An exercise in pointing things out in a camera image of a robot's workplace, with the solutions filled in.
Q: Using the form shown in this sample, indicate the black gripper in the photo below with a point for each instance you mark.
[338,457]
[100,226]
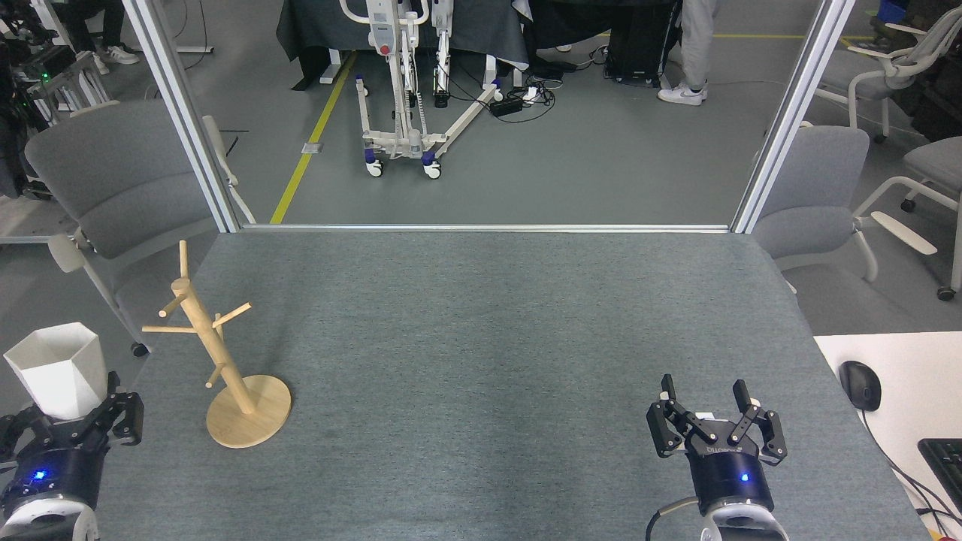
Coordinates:
[729,473]
[52,473]

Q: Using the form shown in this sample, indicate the white hexagonal cup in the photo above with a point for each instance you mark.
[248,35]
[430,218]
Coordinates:
[60,376]

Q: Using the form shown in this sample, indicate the wooden cup rack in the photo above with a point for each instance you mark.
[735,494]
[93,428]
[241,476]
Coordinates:
[248,424]

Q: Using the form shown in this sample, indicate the equipment rack with green light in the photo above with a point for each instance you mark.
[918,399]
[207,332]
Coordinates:
[52,60]

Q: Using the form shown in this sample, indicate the black computer mouse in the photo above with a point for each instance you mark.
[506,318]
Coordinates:
[860,385]

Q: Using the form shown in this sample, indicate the black keyboard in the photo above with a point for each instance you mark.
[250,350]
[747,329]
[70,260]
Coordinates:
[947,466]

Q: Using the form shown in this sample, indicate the grey chair with beige armrests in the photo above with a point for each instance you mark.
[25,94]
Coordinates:
[113,165]
[819,180]

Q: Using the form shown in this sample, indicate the white mesh office chair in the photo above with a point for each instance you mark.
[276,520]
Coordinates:
[875,89]

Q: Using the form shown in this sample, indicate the black power adapter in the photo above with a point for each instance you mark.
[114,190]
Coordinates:
[507,106]

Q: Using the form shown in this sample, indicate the black equipment case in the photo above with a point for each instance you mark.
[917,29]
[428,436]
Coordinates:
[639,37]

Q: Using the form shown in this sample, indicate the person in dark trousers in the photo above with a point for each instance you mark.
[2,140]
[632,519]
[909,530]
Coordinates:
[113,22]

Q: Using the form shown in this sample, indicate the dark table cloth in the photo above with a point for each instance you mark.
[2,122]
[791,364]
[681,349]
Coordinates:
[331,22]

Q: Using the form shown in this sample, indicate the white wheeled stand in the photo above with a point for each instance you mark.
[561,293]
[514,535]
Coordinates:
[383,34]

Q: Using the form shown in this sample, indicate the silver table edge rail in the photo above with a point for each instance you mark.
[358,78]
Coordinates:
[488,228]

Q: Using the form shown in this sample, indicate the silver frame post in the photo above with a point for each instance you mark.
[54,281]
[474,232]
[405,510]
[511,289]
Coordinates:
[180,105]
[789,120]

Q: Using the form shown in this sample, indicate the grey chair with white frame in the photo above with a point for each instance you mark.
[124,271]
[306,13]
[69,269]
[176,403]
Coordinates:
[939,161]

